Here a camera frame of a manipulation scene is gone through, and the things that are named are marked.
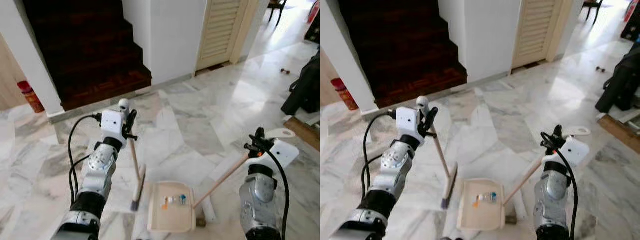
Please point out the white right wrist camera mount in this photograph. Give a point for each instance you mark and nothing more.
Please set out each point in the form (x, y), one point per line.
(285, 154)
(575, 150)

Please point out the small brown block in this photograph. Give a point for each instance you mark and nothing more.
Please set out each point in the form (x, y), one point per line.
(200, 220)
(510, 219)

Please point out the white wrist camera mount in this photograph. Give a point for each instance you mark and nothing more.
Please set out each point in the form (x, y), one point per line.
(575, 150)
(285, 154)
(112, 125)
(407, 122)

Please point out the cream louvered door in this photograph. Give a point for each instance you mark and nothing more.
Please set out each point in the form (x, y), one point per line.
(220, 32)
(535, 30)

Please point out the dark wooden chair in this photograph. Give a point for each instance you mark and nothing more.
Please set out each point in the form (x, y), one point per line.
(592, 7)
(276, 7)

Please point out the dark wooden staircase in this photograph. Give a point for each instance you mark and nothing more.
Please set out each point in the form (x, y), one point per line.
(90, 55)
(405, 52)

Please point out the white paper piece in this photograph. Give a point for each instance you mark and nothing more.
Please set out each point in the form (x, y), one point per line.
(520, 207)
(208, 210)

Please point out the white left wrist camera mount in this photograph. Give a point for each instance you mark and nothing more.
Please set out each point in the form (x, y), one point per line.
(407, 122)
(112, 125)

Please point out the small orange scrap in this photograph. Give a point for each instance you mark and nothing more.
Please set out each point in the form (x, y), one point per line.
(475, 203)
(164, 205)

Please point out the clear bottle with blue cap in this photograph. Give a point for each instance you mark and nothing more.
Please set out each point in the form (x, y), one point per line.
(487, 197)
(176, 200)

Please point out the small dark dumbbell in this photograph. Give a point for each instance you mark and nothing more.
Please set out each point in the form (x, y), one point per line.
(600, 69)
(285, 71)

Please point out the brown wooden plank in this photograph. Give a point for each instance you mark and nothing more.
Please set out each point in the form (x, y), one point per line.
(302, 132)
(620, 126)

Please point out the red canister with label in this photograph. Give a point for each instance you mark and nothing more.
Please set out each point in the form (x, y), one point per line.
(31, 97)
(345, 95)

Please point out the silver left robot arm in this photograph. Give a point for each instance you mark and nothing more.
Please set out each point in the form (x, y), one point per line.
(97, 172)
(392, 170)

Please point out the black fabric bag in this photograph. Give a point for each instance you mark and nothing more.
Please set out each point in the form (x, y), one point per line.
(305, 87)
(620, 82)

